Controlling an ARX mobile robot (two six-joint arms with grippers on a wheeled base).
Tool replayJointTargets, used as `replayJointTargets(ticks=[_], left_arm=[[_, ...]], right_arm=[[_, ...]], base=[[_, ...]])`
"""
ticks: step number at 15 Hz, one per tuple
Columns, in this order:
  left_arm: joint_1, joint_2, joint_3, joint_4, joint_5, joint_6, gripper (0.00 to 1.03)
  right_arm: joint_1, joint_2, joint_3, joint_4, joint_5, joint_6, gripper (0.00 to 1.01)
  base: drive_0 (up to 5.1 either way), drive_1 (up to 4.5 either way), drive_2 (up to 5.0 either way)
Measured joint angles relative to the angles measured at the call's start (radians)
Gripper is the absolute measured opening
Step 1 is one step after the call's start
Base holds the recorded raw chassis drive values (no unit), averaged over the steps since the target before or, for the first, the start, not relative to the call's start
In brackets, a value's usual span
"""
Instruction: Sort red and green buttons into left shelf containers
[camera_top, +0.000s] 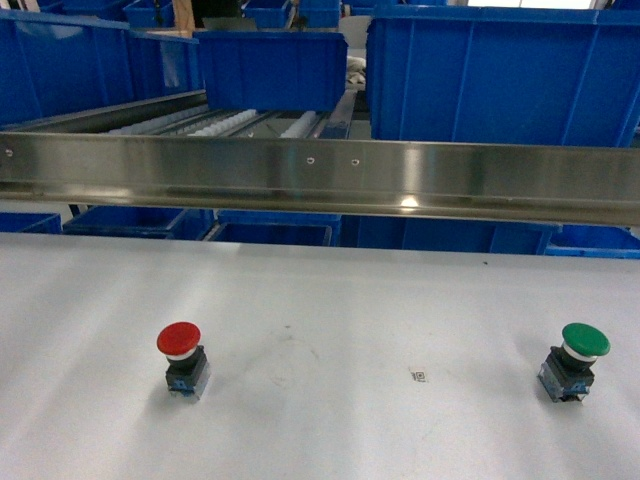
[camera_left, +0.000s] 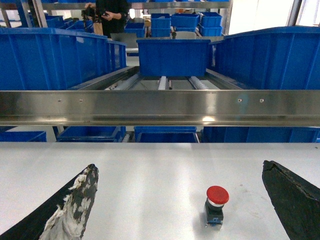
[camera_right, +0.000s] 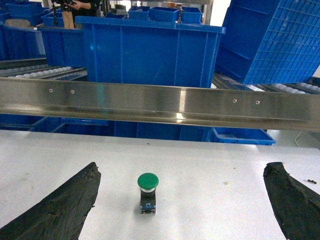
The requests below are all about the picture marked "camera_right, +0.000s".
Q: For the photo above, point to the low blue bin under rail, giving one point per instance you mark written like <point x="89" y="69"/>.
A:
<point x="241" y="136"/>

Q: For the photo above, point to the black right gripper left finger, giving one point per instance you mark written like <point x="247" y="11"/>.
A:
<point x="60" y="215"/>

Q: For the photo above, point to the person in background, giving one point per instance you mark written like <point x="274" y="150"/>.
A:
<point x="73" y="8"/>

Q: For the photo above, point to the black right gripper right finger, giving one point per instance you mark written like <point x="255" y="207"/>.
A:
<point x="295" y="206"/>

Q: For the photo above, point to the stainless steel shelf rail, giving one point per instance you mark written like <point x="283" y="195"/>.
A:
<point x="160" y="104"/>

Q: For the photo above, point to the large blue plastic crate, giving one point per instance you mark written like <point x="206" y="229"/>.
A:
<point x="146" y="52"/>

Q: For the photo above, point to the blue crate left behind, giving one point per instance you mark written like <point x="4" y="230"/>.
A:
<point x="64" y="47"/>

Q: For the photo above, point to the tilted blue gridded crate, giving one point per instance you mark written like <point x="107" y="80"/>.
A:
<point x="270" y="41"/>

